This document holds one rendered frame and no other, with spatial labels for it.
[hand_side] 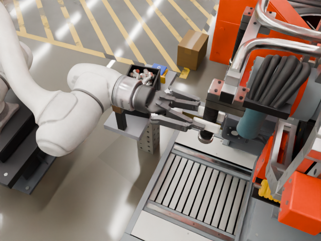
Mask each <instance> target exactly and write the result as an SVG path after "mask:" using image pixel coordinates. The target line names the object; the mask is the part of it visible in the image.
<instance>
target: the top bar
mask: <svg viewBox="0 0 321 241"><path fill-rule="evenodd" d="M269 1H270V0H269ZM268 4H269V2H268ZM267 8H268V5H267V7H266V8H265V12H266V10H267ZM260 26H261V24H260V23H259V22H258V21H257V19H256V17H255V11H254V12H253V14H252V17H251V19H250V22H249V24H248V26H247V29H246V31H245V34H244V36H243V39H242V41H241V44H240V46H241V45H242V44H243V43H245V42H246V41H248V40H250V39H253V38H256V37H257V35H258V32H259V29H260ZM240 46H239V47H240ZM250 54H251V52H250V53H249V54H248V56H247V58H246V61H245V64H244V67H243V73H244V70H245V68H246V65H247V62H248V60H249V57H250ZM243 73H242V75H241V78H240V81H241V79H242V76H243ZM240 81H239V84H240ZM239 84H238V87H239ZM238 87H234V86H231V85H228V84H225V83H224V84H223V87H222V89H221V92H220V96H219V101H221V102H224V103H228V104H232V103H233V101H234V98H235V95H236V92H237V90H238Z"/></svg>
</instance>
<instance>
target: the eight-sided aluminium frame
mask: <svg viewBox="0 0 321 241"><path fill-rule="evenodd" d="M316 31H319V32H321V20H320V22H319V24H318V26H317V28H316ZM309 59H310V56H305V55H303V56H302V58H300V62H301V63H303V62H305V63H308V64H309V65H310V66H311V67H313V68H317V67H318V65H319V64H318V60H319V59H318V58H316V59H315V60H314V61H313V60H309ZM298 124H299V120H298V119H295V118H292V117H288V119H287V120H284V119H281V118H278V119H277V123H276V126H275V129H274V130H275V134H274V138H273V142H272V146H271V151H270V155H269V160H268V164H267V166H266V173H265V178H267V182H268V185H269V188H270V191H271V193H270V195H271V196H272V197H273V198H274V199H276V200H279V201H281V198H282V192H283V191H282V188H283V186H284V184H285V183H286V182H287V180H288V179H289V178H290V177H291V175H292V174H293V173H294V172H295V171H298V172H301V173H305V172H306V171H307V169H308V168H309V167H310V166H311V165H312V164H313V162H317V163H316V164H315V166H314V167H313V168H312V169H311V170H310V171H309V172H308V173H307V175H310V176H313V177H315V178H318V179H321V110H320V113H319V115H318V118H317V120H316V123H315V126H314V127H313V129H312V131H311V133H310V135H309V137H308V139H307V141H306V143H305V145H304V146H303V148H302V149H301V151H300V152H299V153H298V155H297V156H296V157H295V159H294V160H293V161H292V163H291V159H292V153H293V147H294V141H295V135H296V131H297V127H298ZM283 132H286V133H288V135H287V139H286V143H285V148H284V153H283V158H282V163H281V164H280V163H278V162H277V159H278V152H279V147H280V142H281V137H282V133H283Z"/></svg>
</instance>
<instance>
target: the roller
mask: <svg viewBox="0 0 321 241"><path fill-rule="evenodd" d="M253 187H255V188H258V189H259V192H258V194H259V196H264V197H265V198H269V199H270V200H274V201H275V202H279V203H281V201H279V200H276V199H274V198H273V197H272V196H271V195H270V193H271V191H270V188H269V185H268V181H267V180H265V179H264V180H263V181H262V182H261V184H259V183H256V182H254V184H253Z"/></svg>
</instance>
